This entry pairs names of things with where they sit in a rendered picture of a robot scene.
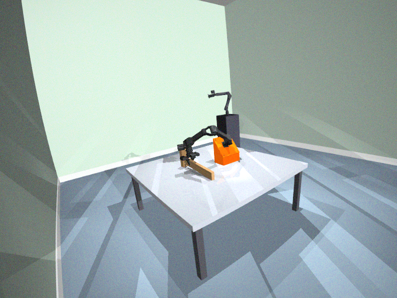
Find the wooden post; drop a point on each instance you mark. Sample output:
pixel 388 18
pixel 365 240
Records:
pixel 183 153

